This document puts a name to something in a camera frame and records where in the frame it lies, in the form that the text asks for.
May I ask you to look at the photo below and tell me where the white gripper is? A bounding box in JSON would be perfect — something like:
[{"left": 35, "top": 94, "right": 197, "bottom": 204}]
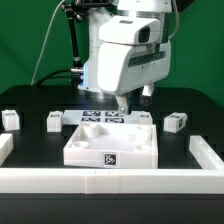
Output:
[{"left": 97, "top": 16, "right": 171, "bottom": 114}]

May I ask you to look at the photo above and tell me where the white square tabletop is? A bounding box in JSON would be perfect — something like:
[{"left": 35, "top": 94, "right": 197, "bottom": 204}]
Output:
[{"left": 63, "top": 122, "right": 158, "bottom": 169}]

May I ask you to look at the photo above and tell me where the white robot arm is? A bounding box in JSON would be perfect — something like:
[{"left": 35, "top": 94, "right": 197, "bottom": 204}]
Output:
[{"left": 79, "top": 0, "right": 178, "bottom": 114}]

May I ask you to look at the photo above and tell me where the white base tag plate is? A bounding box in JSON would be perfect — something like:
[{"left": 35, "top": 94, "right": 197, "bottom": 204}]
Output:
[{"left": 62, "top": 110, "right": 138, "bottom": 125}]

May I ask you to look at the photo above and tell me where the white U-shaped obstacle fence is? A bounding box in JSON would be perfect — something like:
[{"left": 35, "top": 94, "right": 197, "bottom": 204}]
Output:
[{"left": 0, "top": 136, "right": 224, "bottom": 194}]

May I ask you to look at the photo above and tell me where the black cable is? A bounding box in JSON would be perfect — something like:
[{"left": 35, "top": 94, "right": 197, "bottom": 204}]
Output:
[{"left": 34, "top": 68, "right": 84, "bottom": 87}]

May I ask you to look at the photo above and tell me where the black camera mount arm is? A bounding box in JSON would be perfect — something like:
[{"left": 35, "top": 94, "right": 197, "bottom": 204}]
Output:
[{"left": 62, "top": 0, "right": 112, "bottom": 70}]

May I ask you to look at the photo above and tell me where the white cable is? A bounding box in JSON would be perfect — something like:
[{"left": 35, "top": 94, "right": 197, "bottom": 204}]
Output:
[{"left": 30, "top": 0, "right": 68, "bottom": 86}]

